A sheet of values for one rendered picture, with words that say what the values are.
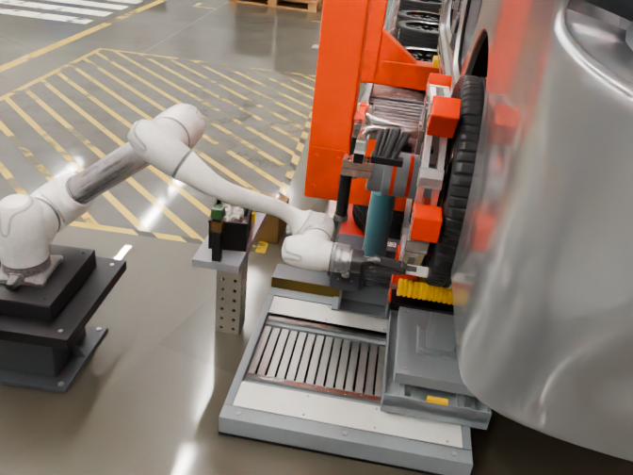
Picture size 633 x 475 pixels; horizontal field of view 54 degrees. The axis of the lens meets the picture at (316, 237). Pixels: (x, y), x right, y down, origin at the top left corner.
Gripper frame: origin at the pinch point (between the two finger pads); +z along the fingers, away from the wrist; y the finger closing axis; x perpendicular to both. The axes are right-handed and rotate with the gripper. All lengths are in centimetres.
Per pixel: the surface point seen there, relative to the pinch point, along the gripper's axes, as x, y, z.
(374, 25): 200, -164, -35
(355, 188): 42, -49, -24
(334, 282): 5, -56, -26
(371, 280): 8, -56, -12
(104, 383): -49, -41, -101
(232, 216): 15, -25, -65
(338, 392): -37, -41, -18
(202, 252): 1, -28, -73
